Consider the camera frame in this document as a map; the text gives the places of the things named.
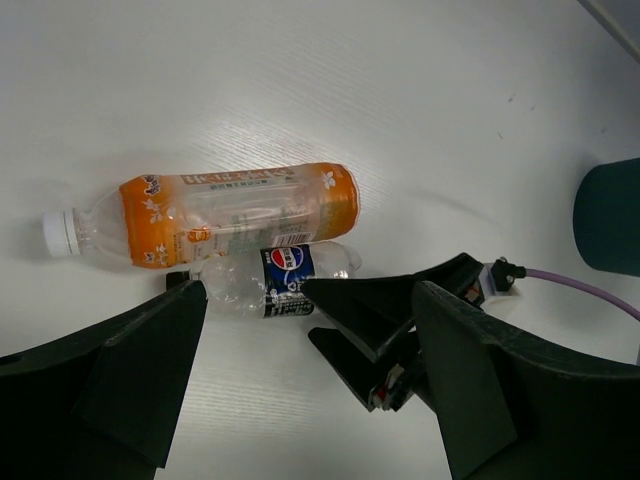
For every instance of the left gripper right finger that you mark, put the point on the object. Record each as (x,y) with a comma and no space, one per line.
(511,405)

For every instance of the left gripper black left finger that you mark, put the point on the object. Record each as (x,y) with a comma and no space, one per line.
(103,402)

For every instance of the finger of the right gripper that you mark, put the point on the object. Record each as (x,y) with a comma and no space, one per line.
(387,383)

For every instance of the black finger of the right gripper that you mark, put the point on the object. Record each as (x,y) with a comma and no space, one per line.
(372,313)

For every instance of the small clear dark-label bottle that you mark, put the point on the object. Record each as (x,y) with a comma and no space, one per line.
(267,283)

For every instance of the clear orange-label bottle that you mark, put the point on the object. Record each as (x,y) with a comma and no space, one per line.
(163,221)

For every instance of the dark teal plastic bin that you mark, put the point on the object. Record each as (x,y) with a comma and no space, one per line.
(606,217)

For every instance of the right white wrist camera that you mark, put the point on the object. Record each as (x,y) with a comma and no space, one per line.
(495,284)

